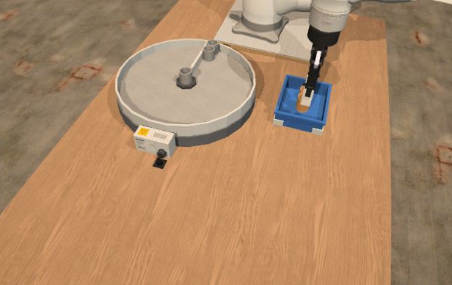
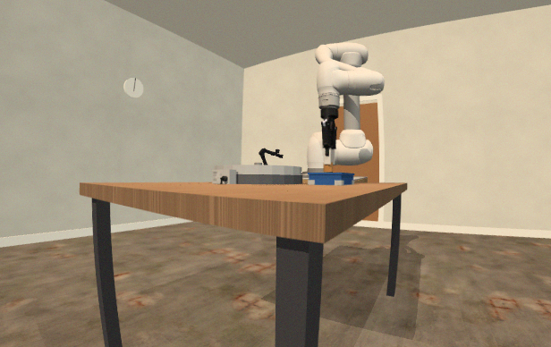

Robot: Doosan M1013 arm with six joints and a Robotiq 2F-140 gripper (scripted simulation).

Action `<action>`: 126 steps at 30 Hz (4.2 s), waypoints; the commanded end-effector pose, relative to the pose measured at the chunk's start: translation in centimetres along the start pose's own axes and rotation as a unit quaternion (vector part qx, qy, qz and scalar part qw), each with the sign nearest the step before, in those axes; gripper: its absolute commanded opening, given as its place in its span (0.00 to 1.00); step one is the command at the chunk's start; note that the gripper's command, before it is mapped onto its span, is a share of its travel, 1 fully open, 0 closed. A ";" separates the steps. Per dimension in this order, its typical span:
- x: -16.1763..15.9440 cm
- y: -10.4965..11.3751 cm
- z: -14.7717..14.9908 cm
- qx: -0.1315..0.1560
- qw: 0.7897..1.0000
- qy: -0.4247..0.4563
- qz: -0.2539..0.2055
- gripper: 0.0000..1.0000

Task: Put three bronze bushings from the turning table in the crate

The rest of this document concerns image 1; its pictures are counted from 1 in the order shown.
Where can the blue square tray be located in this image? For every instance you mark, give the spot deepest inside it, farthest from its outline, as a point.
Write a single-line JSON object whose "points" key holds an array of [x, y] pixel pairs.
{"points": [[312, 120]]}

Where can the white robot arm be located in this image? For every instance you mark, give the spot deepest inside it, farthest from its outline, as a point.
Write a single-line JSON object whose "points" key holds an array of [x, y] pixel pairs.
{"points": [[261, 19]]}

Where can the grey metal bushing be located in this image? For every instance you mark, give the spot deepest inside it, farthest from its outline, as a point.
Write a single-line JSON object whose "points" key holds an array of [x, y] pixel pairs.
{"points": [[212, 43], [185, 75], [208, 53]]}

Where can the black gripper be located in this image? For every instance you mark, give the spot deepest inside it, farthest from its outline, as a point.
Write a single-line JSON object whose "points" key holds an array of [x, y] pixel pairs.
{"points": [[321, 41]]}

